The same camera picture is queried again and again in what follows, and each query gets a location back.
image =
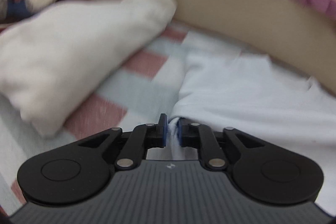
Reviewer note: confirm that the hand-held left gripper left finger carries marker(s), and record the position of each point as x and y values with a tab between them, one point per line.
163	132

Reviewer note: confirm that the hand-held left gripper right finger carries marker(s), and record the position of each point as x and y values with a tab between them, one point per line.
183	134

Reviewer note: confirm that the white shirt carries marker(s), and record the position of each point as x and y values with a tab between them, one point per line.
249	98

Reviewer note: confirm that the checked rug with dog print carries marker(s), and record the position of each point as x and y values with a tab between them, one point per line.
136	82

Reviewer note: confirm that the cream folded garment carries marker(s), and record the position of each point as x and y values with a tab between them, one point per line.
73	50

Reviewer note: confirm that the beige bed frame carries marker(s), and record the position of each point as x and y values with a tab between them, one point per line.
223	8

